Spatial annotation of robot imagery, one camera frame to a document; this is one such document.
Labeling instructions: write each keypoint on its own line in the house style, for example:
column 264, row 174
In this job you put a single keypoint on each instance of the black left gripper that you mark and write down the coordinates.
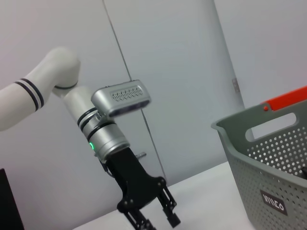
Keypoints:
column 134, row 182

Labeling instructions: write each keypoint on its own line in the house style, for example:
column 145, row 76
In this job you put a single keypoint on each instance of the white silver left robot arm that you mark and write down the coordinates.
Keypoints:
column 60, row 74

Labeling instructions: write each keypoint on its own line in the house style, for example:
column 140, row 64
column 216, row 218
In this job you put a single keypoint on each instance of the grey perforated storage bin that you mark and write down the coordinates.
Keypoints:
column 263, row 172

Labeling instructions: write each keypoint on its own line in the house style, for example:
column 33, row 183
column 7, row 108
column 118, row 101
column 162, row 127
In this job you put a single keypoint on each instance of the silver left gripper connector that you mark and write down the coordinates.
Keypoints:
column 141, row 155

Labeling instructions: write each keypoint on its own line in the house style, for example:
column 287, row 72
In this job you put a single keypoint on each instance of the black background panel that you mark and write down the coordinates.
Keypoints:
column 9, row 201

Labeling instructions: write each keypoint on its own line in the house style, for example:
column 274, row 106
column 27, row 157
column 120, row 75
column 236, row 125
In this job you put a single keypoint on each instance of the metal door hinge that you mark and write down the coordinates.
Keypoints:
column 236, row 85

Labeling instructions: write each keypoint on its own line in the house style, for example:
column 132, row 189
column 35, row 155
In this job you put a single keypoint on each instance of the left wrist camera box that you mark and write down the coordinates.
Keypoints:
column 122, row 100

